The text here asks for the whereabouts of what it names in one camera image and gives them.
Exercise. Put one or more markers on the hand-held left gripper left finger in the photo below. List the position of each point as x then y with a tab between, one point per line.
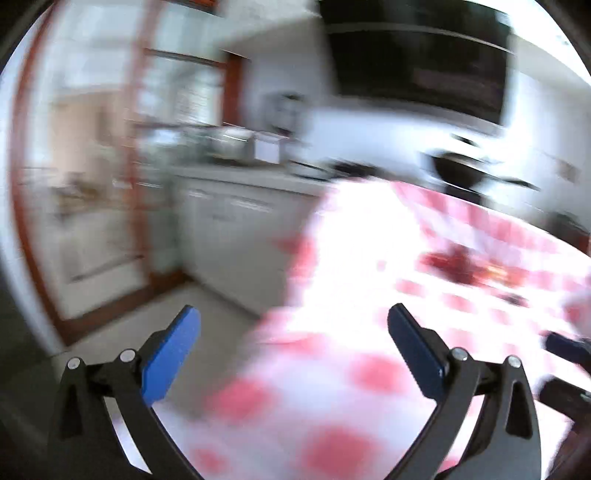
171	344

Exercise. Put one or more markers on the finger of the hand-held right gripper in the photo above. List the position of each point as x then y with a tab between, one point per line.
568	345
563	398

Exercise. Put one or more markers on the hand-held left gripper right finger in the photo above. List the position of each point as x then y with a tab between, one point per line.
415	344

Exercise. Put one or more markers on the red white checked tablecloth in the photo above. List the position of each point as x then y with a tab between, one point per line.
369	369

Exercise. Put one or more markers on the white kitchen cabinet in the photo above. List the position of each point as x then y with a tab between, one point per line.
231	221

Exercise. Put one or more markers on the black wok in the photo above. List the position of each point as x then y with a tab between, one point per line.
461	173

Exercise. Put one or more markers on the black range hood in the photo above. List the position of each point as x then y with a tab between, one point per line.
415	60

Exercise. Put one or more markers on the wooden door frame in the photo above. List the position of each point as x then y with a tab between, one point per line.
27	184

